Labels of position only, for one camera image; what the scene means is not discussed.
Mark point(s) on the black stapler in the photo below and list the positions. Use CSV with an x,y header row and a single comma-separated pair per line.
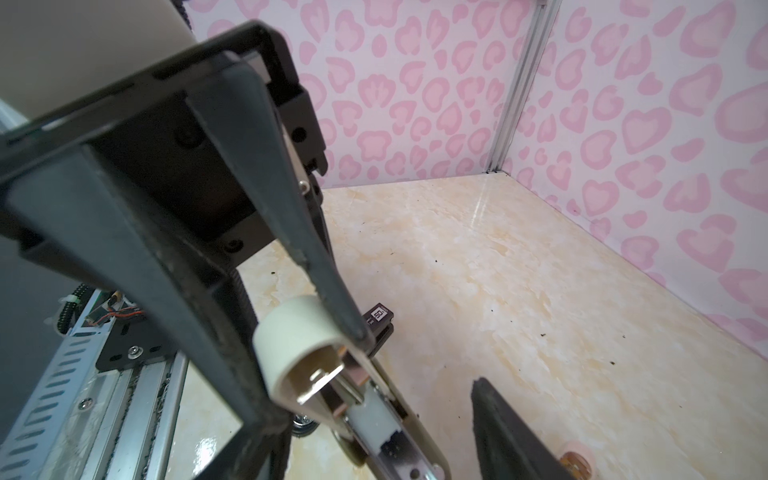
x,y
379,319

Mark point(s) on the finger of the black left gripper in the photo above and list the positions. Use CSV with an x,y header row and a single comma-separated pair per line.
x,y
235,110
107,229

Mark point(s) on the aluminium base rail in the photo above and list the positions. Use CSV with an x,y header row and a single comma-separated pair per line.
x,y
106,406

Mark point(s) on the white pink stapler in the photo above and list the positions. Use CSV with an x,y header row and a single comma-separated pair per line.
x,y
311,369

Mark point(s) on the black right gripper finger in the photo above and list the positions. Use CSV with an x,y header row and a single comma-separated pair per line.
x,y
506,447

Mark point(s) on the aluminium frame rail right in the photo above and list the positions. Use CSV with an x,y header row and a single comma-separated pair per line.
x,y
543,19

